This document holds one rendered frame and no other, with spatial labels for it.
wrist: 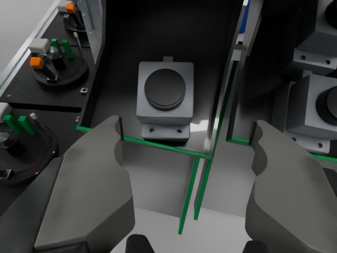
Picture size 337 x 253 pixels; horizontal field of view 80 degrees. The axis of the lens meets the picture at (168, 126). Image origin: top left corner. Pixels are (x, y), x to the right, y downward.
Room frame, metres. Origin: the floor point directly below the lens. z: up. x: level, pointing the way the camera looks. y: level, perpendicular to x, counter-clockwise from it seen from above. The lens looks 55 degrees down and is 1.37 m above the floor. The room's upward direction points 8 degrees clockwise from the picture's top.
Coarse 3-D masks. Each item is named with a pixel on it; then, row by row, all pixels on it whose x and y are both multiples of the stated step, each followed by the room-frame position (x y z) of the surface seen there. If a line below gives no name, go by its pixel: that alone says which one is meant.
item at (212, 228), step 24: (0, 0) 0.94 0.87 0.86; (24, 0) 0.97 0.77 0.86; (48, 0) 1.00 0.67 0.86; (0, 24) 0.76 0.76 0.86; (24, 24) 0.78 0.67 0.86; (0, 48) 0.61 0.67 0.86; (0, 72) 0.48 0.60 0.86; (192, 192) 0.16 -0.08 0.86; (144, 216) 0.09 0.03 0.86; (168, 216) 0.10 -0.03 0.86; (192, 216) 0.11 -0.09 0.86; (216, 216) 0.11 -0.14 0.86; (168, 240) 0.05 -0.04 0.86; (192, 240) 0.06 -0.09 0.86; (216, 240) 0.06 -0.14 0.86; (240, 240) 0.07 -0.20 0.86
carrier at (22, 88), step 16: (32, 48) 0.48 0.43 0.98; (48, 48) 0.50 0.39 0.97; (64, 48) 0.45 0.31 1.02; (80, 48) 0.44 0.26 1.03; (48, 64) 0.41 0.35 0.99; (64, 64) 0.41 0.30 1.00; (80, 64) 0.43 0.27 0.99; (16, 80) 0.36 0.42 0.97; (32, 80) 0.37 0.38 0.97; (48, 80) 0.35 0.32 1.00; (64, 80) 0.36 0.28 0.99; (80, 80) 0.38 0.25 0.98; (16, 96) 0.31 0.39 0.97; (32, 96) 0.31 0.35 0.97; (48, 96) 0.32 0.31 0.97; (64, 96) 0.33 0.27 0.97; (80, 96) 0.33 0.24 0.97
